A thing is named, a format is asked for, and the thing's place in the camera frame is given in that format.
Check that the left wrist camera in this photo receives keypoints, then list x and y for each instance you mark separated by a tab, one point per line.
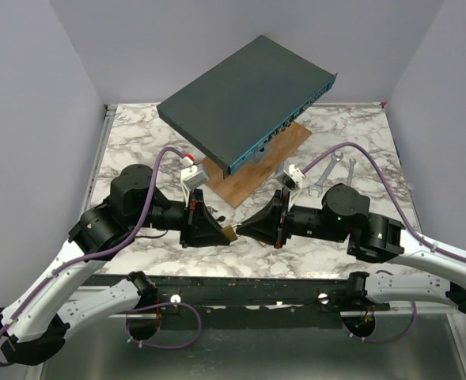
192	176

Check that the small brass padlock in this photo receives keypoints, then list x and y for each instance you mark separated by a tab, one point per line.
230	233

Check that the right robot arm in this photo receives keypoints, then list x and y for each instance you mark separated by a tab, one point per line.
373	238

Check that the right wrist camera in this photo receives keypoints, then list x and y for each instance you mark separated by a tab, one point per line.
291	179

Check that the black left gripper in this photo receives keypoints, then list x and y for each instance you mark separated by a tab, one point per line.
201	229

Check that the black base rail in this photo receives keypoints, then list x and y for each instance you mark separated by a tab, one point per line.
183	303

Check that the large silver wrench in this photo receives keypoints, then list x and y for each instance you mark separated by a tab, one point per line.
318	187

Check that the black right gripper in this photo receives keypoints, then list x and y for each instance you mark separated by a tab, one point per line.
262	226

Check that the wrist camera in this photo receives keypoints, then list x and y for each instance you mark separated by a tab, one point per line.
291	179
192	176

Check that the small silver wrench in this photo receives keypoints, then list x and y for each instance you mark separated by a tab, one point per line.
352	163

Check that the wooden board stand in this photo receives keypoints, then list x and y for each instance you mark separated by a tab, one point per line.
236	188

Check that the dark network switch box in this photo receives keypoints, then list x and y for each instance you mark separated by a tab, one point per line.
237	107

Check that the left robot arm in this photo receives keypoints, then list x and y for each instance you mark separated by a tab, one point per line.
38	324

